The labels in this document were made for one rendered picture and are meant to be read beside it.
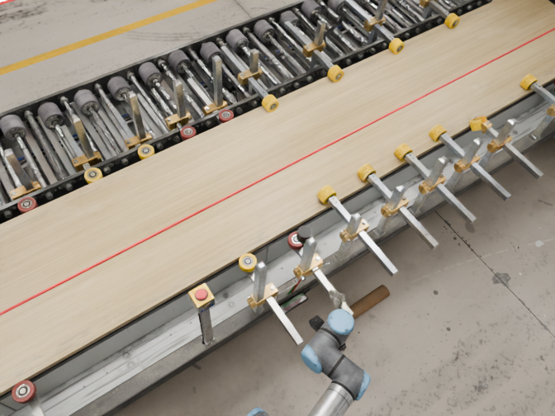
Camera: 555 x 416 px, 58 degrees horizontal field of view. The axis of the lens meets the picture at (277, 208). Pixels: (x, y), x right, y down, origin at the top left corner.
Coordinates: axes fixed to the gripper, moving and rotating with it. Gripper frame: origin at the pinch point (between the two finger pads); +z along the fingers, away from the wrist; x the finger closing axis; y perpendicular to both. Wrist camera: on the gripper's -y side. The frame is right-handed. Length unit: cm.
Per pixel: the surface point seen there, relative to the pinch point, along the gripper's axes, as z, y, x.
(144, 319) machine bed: 15, -54, -54
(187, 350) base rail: 24, -35, -44
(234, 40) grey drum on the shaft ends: 10, -185, 70
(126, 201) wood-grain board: 4, -106, -36
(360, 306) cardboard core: 86, -21, 60
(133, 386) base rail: 24, -33, -71
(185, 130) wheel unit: 3, -130, 8
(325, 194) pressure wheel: -4, -57, 43
